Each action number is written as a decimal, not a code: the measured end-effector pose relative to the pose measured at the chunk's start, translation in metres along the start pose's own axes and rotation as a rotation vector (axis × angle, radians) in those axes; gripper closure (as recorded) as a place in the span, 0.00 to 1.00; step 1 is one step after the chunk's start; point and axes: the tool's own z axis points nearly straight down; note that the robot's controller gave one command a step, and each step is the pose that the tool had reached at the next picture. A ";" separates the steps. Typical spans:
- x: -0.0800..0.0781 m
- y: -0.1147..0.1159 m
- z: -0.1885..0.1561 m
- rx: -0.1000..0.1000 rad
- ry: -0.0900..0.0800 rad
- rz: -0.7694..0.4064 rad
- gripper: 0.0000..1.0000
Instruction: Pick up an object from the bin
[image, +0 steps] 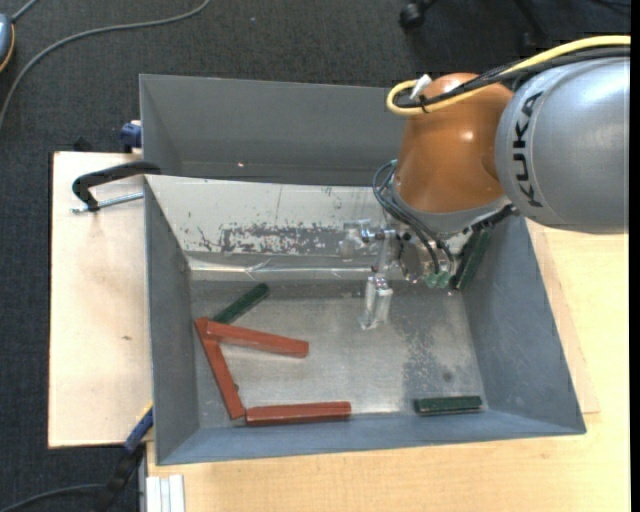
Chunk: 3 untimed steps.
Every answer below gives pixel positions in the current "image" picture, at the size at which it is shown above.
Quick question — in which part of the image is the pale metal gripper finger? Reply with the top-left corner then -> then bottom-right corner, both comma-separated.
358,276 -> 380,330
372,280 -> 394,327

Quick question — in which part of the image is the grey metal bin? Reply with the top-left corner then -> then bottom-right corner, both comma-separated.
138,73 -> 587,466

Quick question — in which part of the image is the red-brown flat block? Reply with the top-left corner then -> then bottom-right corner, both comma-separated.
205,319 -> 310,359
244,401 -> 352,427
193,316 -> 247,420

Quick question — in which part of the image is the dark green flat block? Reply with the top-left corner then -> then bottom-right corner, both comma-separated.
212,282 -> 271,324
413,395 -> 485,417
452,227 -> 494,292

